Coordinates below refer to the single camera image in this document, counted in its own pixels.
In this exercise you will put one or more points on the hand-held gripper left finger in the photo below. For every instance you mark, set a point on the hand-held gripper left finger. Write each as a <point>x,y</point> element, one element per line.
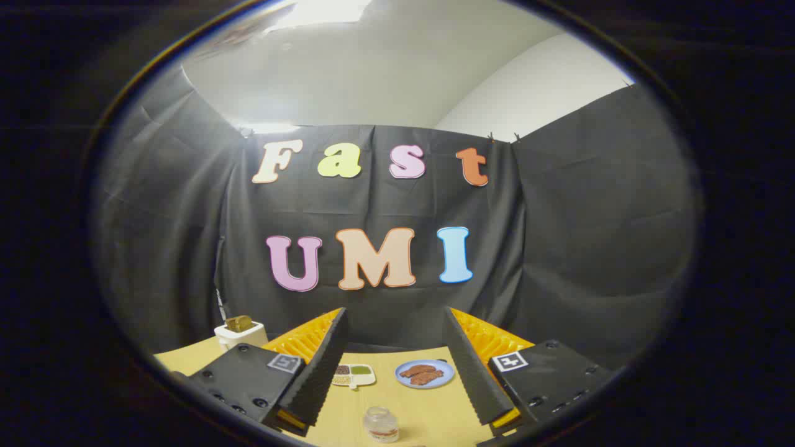
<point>323,366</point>

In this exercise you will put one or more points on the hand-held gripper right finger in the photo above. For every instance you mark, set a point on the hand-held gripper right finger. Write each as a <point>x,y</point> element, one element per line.
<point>475,372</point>

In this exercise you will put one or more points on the clear glass juice bottle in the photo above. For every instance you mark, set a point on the clear glass juice bottle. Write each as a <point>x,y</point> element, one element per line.
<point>381,425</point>

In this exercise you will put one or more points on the white divided grain tray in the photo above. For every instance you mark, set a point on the white divided grain tray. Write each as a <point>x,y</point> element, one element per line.
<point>354,375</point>

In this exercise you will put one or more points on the brown meat piece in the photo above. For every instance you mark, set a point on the brown meat piece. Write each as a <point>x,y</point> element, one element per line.
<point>428,378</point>
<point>417,370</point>

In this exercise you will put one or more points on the wooden table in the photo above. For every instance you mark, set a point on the wooden table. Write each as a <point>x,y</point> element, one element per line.
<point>428,413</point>

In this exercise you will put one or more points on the blue plate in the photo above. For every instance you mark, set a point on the blue plate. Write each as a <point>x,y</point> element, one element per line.
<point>404,380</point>

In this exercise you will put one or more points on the white toaster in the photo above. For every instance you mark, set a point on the white toaster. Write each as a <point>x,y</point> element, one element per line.
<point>239,338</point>

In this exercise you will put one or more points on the brown toast slice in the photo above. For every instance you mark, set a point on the brown toast slice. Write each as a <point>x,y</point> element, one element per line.
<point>238,323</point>

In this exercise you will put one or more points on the black backdrop cloth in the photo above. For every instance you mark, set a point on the black backdrop cloth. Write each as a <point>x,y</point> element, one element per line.
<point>577,248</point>

